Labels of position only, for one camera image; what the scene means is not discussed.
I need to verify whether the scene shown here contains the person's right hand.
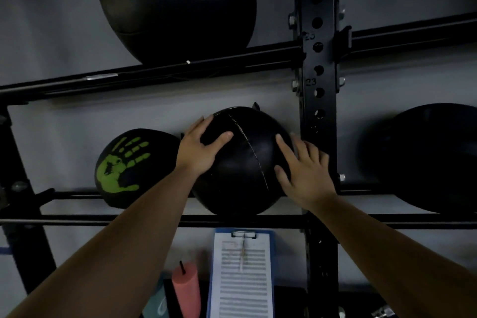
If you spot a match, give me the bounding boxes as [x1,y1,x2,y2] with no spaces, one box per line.
[274,134,338,212]

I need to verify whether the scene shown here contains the person's left hand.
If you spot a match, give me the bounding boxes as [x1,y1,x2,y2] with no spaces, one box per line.
[175,115,234,177]

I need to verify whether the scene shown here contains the black stitched medicine ball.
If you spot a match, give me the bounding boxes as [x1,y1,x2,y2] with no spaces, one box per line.
[191,106,296,216]

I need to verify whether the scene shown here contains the person's right forearm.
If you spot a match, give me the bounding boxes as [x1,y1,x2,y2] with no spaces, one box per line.
[307,195,477,318]

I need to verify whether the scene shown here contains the person's left forearm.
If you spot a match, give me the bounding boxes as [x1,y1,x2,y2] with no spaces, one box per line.
[7,165,203,318]

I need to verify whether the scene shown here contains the black metal storage rack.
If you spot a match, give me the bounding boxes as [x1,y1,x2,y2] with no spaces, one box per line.
[0,0,477,318]

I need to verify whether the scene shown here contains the black ball with green handprint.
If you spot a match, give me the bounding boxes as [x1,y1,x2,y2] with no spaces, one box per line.
[94,128,182,210]

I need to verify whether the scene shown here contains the blue clipboard with paper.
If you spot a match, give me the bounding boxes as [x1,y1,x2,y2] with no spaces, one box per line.
[206,228,276,318]

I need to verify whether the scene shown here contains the large black medicine ball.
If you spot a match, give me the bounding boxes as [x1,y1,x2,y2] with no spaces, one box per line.
[96,0,258,65]
[367,103,477,214]

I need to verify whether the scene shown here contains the pink foam roller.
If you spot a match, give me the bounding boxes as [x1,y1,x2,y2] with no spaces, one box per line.
[171,261,201,318]

